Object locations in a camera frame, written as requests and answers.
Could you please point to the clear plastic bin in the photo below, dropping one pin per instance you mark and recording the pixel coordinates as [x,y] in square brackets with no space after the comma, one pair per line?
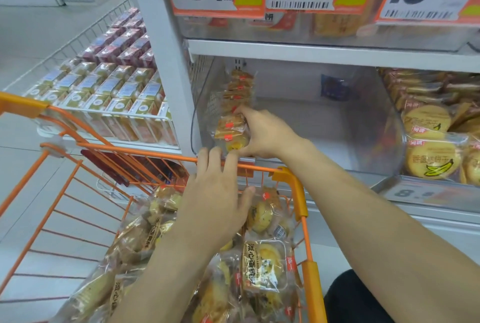
[412,37]
[356,139]
[431,202]

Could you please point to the pile of pastry packets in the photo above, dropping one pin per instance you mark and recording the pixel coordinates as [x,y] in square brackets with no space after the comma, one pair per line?
[262,270]

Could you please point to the person's left hand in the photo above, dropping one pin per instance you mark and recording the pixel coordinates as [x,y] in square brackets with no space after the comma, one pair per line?
[213,206]

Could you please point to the white metal store shelf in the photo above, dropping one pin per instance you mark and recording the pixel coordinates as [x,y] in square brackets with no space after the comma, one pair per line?
[165,71]

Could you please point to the person's right leg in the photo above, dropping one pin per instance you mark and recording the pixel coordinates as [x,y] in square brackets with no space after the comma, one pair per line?
[352,300]

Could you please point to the group of banana biscuit packets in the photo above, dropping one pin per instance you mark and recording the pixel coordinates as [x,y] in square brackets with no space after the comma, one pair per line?
[431,157]

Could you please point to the red box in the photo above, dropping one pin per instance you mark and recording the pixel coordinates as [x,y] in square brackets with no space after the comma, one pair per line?
[112,165]

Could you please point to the pile of golden cake packets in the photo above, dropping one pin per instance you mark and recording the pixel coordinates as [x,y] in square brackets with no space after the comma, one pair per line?
[337,24]

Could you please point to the person's right hand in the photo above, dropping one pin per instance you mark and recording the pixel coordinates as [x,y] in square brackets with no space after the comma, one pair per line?
[270,135]

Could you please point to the person's left forearm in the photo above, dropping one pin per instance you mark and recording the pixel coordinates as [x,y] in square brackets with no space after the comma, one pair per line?
[161,289]

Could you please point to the person's right forearm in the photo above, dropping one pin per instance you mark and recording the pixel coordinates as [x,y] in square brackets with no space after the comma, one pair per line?
[375,229]

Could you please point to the orange shopping cart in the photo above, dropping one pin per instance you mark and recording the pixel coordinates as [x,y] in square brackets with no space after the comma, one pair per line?
[296,191]

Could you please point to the group of silver boxed cakes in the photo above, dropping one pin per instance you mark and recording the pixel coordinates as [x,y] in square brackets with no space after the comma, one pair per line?
[112,90]

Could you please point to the rows of egg yolk packets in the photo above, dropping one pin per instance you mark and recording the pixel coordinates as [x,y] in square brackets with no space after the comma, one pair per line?
[240,86]

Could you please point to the blue paper label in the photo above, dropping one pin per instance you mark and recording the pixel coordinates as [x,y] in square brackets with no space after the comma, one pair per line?
[333,88]

